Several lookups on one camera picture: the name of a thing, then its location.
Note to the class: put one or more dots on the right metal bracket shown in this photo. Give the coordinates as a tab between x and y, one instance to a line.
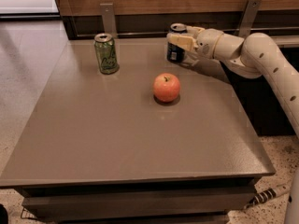
248	17

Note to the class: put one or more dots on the red apple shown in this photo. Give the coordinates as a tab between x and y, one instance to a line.
166	87

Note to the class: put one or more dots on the metal bracket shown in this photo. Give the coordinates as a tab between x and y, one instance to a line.
108	19
248	17

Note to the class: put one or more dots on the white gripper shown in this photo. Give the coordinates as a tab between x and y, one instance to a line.
207	43

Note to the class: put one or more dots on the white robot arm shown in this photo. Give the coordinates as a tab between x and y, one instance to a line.
253	56

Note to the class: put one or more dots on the left metal bracket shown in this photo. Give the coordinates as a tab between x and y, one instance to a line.
108	19

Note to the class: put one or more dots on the green soda can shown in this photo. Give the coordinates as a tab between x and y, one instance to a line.
106	54

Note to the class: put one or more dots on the blue pepsi can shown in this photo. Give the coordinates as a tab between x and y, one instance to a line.
176	54

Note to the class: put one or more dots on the grey cabinet drawer front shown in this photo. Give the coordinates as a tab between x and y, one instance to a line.
138	203

